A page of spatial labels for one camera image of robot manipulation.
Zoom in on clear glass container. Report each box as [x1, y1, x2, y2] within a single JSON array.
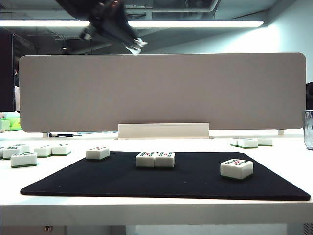
[[304, 110, 313, 150]]

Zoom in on beige desk divider panel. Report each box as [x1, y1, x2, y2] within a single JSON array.
[[18, 52, 307, 133]]

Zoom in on black blue screwdriver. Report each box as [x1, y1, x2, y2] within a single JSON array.
[[48, 133, 83, 138]]

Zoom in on white green pack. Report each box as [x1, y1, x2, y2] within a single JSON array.
[[0, 118, 11, 132]]

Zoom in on bright green box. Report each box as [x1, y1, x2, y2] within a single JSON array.
[[8, 117, 21, 131]]

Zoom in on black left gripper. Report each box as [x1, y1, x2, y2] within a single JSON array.
[[79, 0, 149, 57]]

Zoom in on black fabric mat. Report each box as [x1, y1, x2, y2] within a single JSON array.
[[20, 151, 311, 202]]

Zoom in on dark tall panel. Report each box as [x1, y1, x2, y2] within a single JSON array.
[[0, 27, 16, 112]]

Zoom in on long ceiling strip light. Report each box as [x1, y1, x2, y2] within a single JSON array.
[[0, 20, 265, 28]]

